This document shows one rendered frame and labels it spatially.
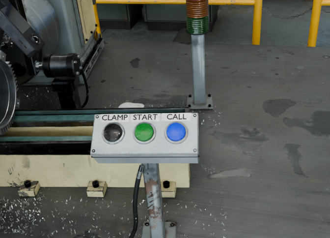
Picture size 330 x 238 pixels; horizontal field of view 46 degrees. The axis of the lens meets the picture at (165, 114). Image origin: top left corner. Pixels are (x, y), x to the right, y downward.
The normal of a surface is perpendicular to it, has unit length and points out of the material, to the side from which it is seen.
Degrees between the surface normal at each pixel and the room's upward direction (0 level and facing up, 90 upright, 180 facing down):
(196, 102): 90
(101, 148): 34
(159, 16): 90
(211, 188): 0
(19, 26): 59
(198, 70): 90
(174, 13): 90
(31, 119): 0
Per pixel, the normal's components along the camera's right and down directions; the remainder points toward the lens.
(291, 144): -0.07, -0.84
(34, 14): 0.81, -0.46
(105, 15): -0.26, 0.53
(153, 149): -0.11, -0.40
